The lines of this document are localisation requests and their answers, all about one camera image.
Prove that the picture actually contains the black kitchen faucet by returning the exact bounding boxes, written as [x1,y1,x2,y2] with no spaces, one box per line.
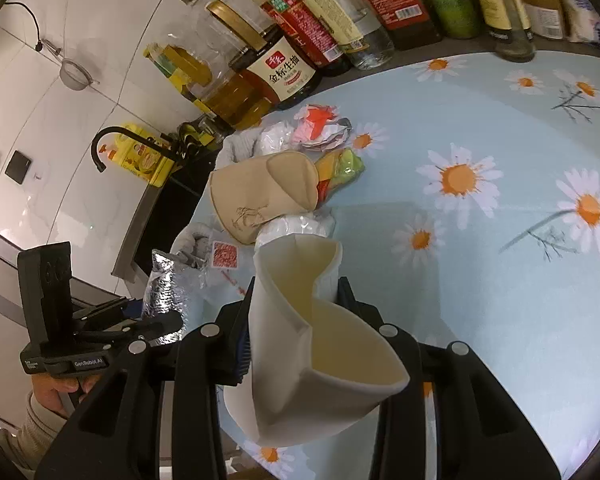
[90,124,182,180]

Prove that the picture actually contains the black kitchen sink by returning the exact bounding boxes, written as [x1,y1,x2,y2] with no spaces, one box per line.
[111,150,218,281]

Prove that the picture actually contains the red white wrapper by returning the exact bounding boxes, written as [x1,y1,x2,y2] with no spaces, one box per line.
[291,104,352,152]

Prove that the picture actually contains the yellow box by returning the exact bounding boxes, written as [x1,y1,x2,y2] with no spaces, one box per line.
[97,132,174,188]

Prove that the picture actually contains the floral blue table mat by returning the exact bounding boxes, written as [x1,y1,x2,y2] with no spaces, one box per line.
[222,52,600,479]

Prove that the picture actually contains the black wall socket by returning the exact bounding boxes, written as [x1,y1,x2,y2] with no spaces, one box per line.
[5,151,32,184]

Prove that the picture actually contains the sesame oil bottle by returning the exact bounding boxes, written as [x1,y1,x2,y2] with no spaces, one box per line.
[479,0,535,63]

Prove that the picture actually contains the brown paper cup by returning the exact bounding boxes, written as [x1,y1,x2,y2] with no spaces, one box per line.
[209,151,318,245]

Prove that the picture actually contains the left hand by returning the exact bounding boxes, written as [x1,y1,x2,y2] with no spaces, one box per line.
[31,373,100,418]

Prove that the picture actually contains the yellow green snack packet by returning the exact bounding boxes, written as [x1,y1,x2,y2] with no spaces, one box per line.
[315,148,365,205]

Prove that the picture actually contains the red label clear bottle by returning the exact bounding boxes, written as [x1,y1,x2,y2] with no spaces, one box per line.
[367,0,441,51]

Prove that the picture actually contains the white paper cup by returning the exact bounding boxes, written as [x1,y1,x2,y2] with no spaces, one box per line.
[224,234,410,448]

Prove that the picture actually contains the black cable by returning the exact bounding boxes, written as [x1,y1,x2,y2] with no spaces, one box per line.
[2,1,45,53]

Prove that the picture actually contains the left forearm beige sleeve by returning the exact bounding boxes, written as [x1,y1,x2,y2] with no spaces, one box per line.
[0,392,66,479]

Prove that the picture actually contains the white plastic ball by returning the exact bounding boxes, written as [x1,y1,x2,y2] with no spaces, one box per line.
[254,122,294,155]

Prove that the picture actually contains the large cooking oil jug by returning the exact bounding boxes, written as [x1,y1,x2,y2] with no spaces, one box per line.
[144,0,274,130]

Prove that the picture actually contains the white vinegar bottle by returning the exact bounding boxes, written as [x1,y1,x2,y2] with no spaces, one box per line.
[301,0,394,70]

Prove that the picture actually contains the silver foil packet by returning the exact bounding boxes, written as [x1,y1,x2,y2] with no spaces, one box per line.
[142,249,189,346]

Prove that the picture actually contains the large soy sauce jug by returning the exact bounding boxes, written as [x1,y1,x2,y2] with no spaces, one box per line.
[206,0,322,110]

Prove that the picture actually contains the small brown jar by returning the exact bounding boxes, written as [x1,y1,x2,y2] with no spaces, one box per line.
[509,0,566,42]

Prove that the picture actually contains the red label sauce bottle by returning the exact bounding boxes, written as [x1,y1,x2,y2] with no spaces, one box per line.
[253,0,352,77]

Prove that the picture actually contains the metal strainer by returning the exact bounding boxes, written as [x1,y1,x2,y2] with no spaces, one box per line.
[41,39,95,91]

